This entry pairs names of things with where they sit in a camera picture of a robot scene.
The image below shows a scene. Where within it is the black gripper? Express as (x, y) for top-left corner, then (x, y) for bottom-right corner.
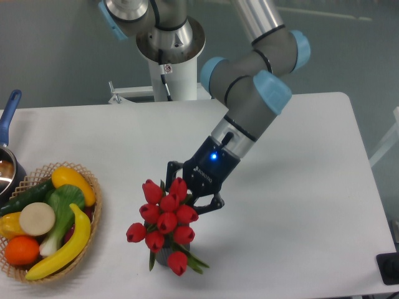
(165, 135), (240, 215)

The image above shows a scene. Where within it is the red tulip bouquet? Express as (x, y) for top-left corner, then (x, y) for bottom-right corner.
(126, 178), (209, 276)

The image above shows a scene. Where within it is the dark grey ribbed vase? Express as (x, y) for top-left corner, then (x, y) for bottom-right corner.
(143, 222), (193, 270)

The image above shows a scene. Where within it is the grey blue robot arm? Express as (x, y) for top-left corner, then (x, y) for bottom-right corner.
(99, 1), (310, 214)

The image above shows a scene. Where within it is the yellow banana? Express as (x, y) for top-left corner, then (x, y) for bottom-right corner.
(25, 203), (91, 280)

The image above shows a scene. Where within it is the green bok choy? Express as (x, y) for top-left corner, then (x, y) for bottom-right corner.
(39, 184), (85, 257)

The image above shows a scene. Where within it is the dark green cucumber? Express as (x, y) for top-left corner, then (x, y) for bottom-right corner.
(1, 179), (55, 217)

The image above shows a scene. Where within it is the beige round disc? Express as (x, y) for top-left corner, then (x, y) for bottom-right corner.
(19, 202), (55, 236)

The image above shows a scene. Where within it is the orange fruit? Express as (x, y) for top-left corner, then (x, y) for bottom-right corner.
(4, 236), (39, 265)

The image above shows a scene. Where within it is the yellow bell pepper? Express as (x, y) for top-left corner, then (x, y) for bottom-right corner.
(1, 212), (27, 240)

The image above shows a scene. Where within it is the woven wicker basket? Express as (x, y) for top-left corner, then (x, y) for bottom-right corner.
(1, 161), (102, 285)

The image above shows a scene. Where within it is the black device at edge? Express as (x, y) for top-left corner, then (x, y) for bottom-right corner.
(376, 252), (399, 285)

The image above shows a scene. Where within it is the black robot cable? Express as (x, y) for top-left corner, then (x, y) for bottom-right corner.
(157, 49), (173, 102)

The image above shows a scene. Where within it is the blue handled saucepan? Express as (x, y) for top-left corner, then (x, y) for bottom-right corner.
(1, 90), (26, 206)

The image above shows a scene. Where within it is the white frame at right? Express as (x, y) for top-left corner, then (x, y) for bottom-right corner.
(369, 107), (398, 168)

